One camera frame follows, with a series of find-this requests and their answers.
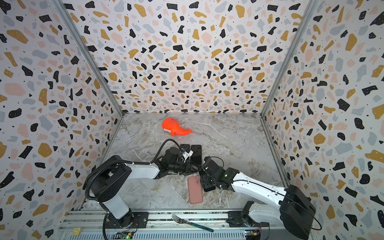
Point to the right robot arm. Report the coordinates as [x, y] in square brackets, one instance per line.
[292, 208]

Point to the pink phone case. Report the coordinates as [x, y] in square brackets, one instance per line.
[195, 190]

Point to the black phone case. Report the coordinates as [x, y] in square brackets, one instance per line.
[196, 157]

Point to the light blue phone case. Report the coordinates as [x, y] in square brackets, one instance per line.
[185, 147]

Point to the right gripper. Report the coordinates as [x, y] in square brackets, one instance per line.
[207, 177]

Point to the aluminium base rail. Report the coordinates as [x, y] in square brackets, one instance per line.
[170, 225]

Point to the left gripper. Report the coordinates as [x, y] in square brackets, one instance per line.
[188, 168]

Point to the red whale toy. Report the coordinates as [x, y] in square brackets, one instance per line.
[172, 126]

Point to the metal fork green handle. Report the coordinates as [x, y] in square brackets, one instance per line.
[184, 222]

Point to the green circuit board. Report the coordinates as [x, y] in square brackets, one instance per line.
[123, 236]

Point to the black smartphone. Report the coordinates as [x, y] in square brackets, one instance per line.
[207, 183]

